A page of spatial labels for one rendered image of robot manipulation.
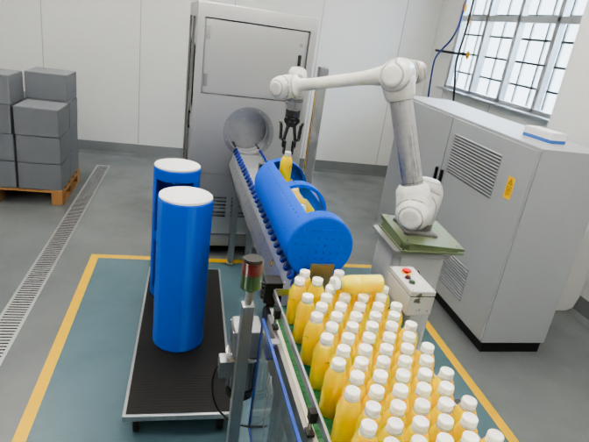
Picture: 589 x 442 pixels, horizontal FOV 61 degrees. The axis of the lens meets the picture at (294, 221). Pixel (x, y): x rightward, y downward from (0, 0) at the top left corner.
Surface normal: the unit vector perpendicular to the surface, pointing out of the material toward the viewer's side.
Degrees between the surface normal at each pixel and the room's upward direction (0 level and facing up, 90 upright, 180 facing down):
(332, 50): 90
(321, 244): 90
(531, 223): 90
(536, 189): 90
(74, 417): 0
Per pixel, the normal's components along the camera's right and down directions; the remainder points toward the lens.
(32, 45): 0.18, 0.38
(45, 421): 0.14, -0.92
